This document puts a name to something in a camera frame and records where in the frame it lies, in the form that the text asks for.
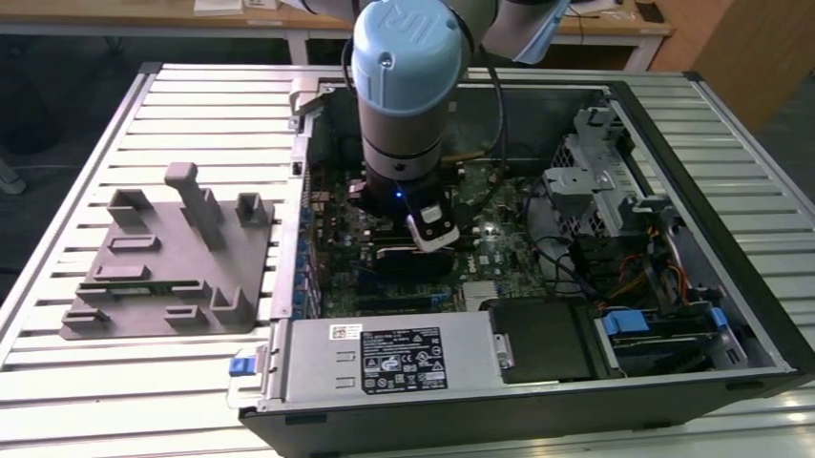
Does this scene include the black expansion slot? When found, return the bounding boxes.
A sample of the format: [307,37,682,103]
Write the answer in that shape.
[354,298,437,311]

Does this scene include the green motherboard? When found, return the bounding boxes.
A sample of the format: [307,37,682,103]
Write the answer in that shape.
[303,159,562,319]

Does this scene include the blue disk carrier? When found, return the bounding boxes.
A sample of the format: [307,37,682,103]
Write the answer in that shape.
[601,308,653,339]

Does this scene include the silver power supply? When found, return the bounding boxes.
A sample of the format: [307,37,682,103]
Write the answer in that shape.
[258,309,511,411]

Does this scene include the black PC case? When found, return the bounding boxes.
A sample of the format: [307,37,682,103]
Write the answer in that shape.
[226,71,815,458]

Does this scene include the white paper stack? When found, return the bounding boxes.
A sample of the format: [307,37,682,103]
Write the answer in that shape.
[194,0,244,16]

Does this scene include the RAM slot white latches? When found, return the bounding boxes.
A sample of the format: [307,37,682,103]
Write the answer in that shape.
[371,243,478,253]

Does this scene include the wooden desk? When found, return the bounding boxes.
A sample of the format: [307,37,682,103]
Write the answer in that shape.
[171,0,678,73]

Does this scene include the black camera cable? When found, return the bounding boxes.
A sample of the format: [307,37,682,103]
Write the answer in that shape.
[455,64,511,230]

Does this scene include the grey parts rack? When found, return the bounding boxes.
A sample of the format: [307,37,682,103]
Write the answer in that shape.
[58,161,276,341]

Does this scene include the black plastic shroud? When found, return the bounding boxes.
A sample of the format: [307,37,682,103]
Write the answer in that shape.
[487,298,605,385]

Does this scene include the silver disk bay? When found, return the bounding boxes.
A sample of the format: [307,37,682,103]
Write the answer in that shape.
[595,304,753,379]

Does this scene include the yellow wire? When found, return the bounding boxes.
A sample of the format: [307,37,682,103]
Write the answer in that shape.
[598,279,645,306]

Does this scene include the wooden cabinet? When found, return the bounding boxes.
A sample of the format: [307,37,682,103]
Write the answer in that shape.
[653,0,815,133]

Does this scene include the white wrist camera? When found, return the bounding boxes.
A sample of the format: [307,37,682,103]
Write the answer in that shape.
[406,202,462,253]

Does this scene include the black graphics card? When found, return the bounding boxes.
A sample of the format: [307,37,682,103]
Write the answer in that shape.
[373,245,459,288]

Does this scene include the orange wire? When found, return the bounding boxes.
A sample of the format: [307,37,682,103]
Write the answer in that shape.
[671,264,694,300]

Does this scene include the silver drive cage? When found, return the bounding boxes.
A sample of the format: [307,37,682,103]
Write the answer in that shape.
[541,107,646,239]

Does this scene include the grey chair base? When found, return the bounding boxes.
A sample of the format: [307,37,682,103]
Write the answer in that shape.
[0,155,28,196]

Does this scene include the green RAM stick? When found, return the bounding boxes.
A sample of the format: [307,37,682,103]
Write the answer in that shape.
[79,280,199,295]

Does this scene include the RAM slot black latches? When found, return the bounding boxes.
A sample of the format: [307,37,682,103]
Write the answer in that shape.
[371,227,478,235]
[371,239,478,246]

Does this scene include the silver chipset heatsink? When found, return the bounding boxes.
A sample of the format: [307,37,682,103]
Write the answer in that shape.
[463,281,499,302]

